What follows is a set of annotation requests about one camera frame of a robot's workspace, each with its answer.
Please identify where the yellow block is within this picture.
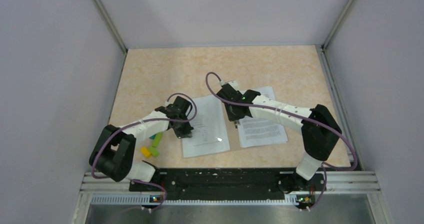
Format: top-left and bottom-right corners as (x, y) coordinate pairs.
(140, 146), (152, 158)

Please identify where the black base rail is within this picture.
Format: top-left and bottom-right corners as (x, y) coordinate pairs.
(129, 167), (325, 201)

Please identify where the metal folder clip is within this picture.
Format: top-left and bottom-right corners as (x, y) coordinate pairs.
(234, 121), (240, 129)

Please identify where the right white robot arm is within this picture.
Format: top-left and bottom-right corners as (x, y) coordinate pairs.
(216, 83), (342, 190)

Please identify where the small green block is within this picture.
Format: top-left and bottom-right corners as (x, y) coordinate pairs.
(148, 146), (160, 157)

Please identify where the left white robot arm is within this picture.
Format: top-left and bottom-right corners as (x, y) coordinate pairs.
(89, 93), (198, 191)

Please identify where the grey slotted cable duct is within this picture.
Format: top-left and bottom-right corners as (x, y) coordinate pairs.
(91, 194), (299, 205)

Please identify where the form paper sheet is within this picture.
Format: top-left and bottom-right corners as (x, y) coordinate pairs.
(182, 95), (230, 158)

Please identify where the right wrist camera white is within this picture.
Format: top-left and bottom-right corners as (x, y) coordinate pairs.
(219, 80), (239, 89)

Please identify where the beige file folder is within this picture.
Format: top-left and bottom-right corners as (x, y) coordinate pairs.
(180, 86), (289, 159)

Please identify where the long green block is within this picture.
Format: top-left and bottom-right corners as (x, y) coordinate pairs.
(151, 132), (163, 148)

